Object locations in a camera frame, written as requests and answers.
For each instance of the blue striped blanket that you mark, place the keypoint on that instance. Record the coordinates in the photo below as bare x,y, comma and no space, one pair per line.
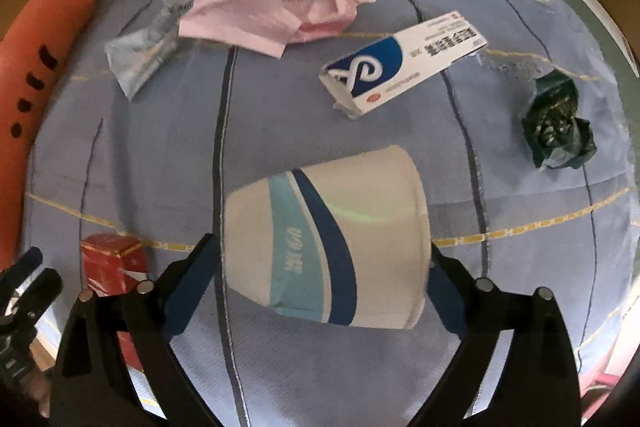
300,132

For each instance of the black and red wrapper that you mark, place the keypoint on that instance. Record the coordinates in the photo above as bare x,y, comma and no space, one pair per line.
110,262

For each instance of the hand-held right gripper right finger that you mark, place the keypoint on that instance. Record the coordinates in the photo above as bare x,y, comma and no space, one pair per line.
446,302

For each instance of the white and blue paper cup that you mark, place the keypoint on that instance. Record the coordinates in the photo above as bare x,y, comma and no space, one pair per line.
325,237

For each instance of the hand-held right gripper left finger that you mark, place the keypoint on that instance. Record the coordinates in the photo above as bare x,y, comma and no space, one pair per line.
186,302

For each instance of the clear plastic wrapper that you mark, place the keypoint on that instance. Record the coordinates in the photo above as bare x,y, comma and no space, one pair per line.
137,59

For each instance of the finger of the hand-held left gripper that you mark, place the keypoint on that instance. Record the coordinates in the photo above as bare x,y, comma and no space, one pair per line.
40,292
22,267

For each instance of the white and blue medicine box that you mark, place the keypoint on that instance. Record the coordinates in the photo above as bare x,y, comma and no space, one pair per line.
400,62

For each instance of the dark green wrapper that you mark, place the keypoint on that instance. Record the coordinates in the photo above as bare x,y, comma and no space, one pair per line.
555,127

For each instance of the orange carrot plush pillow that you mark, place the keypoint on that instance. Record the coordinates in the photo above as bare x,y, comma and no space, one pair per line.
45,57

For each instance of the person's left hand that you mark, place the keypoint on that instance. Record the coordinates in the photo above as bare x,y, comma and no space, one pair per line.
37,396

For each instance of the pink and white packet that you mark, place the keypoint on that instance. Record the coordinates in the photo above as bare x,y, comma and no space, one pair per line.
250,17

